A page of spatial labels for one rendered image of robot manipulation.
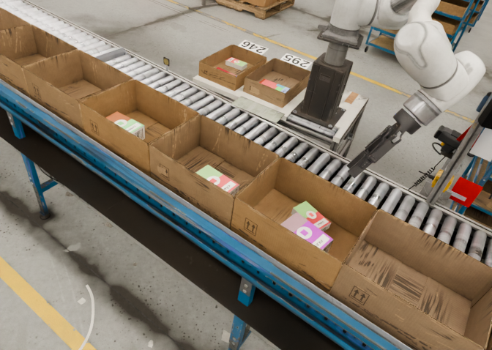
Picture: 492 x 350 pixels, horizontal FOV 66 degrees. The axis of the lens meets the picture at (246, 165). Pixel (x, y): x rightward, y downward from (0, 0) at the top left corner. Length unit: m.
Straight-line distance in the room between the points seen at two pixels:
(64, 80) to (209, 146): 0.85
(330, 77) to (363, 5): 0.38
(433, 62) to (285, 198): 0.76
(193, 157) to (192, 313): 0.92
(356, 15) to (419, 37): 1.08
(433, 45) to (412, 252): 0.71
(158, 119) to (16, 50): 0.94
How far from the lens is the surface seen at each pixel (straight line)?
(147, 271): 2.33
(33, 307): 2.33
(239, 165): 1.58
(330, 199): 1.42
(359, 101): 2.59
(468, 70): 1.15
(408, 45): 1.00
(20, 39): 2.43
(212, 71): 2.44
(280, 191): 1.53
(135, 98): 1.88
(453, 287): 1.48
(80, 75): 2.17
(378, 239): 1.44
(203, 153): 1.65
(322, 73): 2.14
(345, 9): 2.04
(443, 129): 1.86
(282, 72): 2.66
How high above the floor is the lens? 1.93
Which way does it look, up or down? 40 degrees down
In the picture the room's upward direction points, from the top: 9 degrees clockwise
